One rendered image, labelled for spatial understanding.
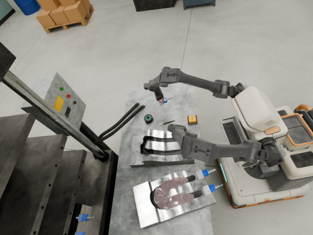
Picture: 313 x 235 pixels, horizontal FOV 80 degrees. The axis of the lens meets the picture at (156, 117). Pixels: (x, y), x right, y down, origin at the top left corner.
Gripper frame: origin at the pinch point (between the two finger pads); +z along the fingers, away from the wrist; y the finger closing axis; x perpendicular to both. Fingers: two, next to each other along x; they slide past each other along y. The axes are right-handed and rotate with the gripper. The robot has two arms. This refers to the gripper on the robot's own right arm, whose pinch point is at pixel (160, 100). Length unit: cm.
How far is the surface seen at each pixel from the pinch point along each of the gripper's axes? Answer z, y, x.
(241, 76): 97, -74, 121
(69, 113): -33, 9, -67
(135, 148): 6.4, 34.1, -32.6
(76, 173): -13, 49, -73
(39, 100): -68, 32, -58
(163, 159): 5, 52, -12
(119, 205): 12, 71, -54
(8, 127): -64, 37, -79
